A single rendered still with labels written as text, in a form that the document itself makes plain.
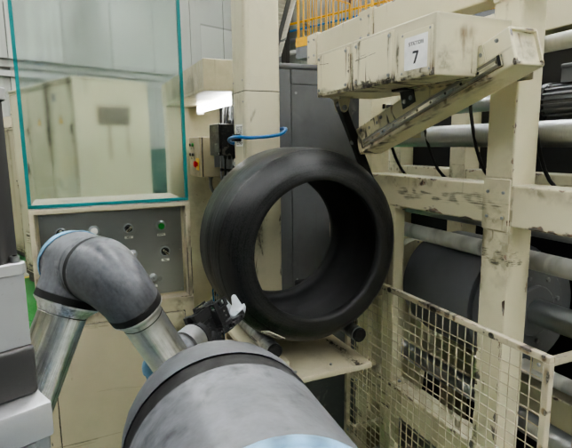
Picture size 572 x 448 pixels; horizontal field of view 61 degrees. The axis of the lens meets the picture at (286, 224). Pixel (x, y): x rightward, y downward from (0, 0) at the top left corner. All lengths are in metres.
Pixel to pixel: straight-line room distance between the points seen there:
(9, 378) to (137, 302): 0.36
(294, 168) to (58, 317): 0.70
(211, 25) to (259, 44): 11.28
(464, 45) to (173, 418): 1.19
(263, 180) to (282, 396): 1.09
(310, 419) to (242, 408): 0.03
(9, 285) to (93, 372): 1.53
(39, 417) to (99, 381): 1.51
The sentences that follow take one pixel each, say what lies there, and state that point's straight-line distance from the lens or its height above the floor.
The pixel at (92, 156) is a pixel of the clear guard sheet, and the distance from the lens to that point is 1.87.
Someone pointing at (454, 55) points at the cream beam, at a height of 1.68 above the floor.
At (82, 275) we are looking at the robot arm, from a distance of 0.86.
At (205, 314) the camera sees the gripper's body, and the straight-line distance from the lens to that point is 1.21.
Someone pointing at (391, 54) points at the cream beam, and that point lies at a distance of 1.41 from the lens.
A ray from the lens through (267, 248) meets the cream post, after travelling 1.73.
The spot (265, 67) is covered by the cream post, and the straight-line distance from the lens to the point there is 1.71.
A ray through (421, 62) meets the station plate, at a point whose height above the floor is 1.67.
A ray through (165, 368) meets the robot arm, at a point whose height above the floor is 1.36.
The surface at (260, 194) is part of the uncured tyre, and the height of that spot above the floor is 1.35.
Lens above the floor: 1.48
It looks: 9 degrees down
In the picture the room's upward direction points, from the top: 1 degrees counter-clockwise
